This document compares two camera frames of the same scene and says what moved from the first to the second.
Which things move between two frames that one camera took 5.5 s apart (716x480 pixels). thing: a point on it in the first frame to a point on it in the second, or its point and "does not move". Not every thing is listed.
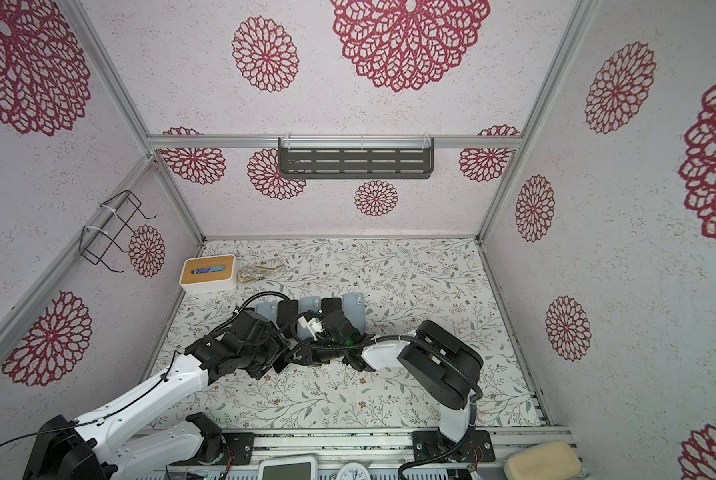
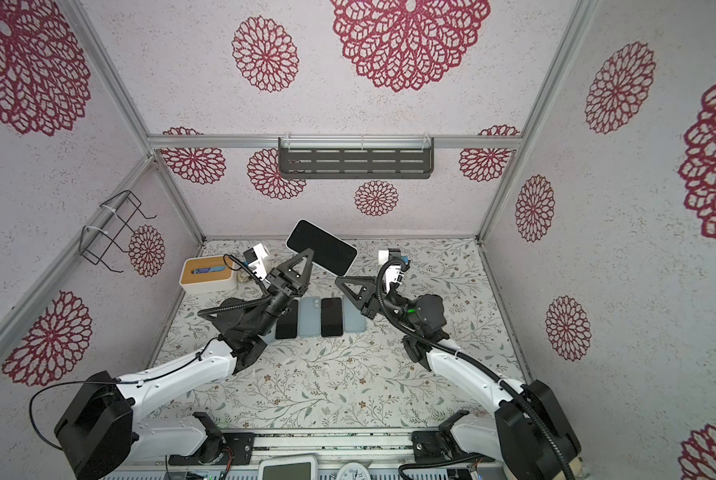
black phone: [330, 304] does not move
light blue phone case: [353, 306] does not move
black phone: [287, 312] does not move
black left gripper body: [266, 354] to [282, 285]
